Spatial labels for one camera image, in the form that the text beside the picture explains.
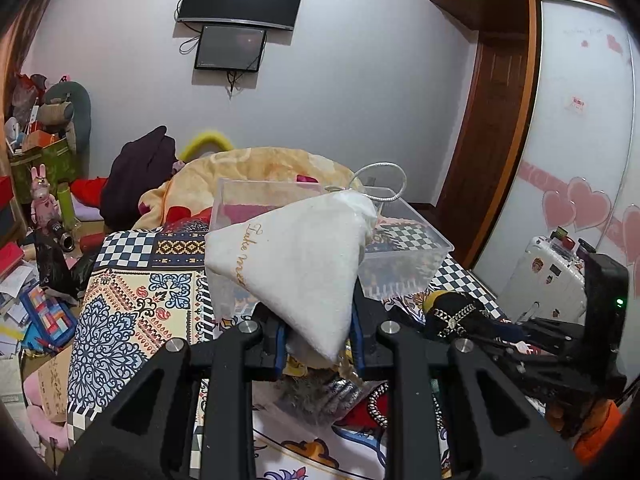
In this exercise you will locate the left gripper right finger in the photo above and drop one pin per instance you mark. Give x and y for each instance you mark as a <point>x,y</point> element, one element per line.
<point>493,432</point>

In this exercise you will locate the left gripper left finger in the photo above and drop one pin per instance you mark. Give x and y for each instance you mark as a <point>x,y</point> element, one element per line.
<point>186,397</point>

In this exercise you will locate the black hat with chain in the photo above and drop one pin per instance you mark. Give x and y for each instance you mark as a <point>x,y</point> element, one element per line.
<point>450,315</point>

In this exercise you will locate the silver metallic scrubber bag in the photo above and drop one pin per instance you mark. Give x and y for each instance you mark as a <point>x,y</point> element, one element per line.
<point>320,398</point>

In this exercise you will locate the white drawstring pouch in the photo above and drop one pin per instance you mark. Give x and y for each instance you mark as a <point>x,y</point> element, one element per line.
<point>318,310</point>

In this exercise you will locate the red velvet gift pouch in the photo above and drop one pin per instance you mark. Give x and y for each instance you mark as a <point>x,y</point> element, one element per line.
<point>371,412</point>

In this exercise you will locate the orange sleeve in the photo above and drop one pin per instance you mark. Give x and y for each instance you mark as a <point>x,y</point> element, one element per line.
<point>602,419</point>

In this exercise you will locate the white sticker suitcase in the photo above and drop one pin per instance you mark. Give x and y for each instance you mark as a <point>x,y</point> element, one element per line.
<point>547,282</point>

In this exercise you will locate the colourful geometric pencil case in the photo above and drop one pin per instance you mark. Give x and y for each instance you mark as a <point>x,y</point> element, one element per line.
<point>54,322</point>

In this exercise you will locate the patterned colourful bed cover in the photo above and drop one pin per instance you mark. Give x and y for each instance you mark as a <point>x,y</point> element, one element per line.
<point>150,285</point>

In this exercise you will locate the white sliding door with hearts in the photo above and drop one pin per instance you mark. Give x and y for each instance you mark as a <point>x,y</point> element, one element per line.
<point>577,153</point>

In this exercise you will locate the clear plastic storage bin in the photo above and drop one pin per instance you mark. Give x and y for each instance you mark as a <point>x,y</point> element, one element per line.
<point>401,259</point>

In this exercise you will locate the pink bunny figurine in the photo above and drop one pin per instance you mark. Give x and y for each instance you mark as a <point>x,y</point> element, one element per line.
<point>45,207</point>

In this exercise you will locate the dark purple clothing pile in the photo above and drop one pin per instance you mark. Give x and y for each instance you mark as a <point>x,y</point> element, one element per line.
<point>141,165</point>

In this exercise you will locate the green cardboard box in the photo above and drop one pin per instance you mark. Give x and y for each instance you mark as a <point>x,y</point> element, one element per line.
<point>61,166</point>

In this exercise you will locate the grey plush toy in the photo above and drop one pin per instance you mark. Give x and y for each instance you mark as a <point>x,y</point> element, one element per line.
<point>67,110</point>

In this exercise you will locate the brown wooden wardrobe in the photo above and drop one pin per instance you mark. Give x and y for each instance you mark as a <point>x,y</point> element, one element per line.
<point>494,123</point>

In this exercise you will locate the small black wall monitor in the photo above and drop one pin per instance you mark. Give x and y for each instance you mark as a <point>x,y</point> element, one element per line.
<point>230,49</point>

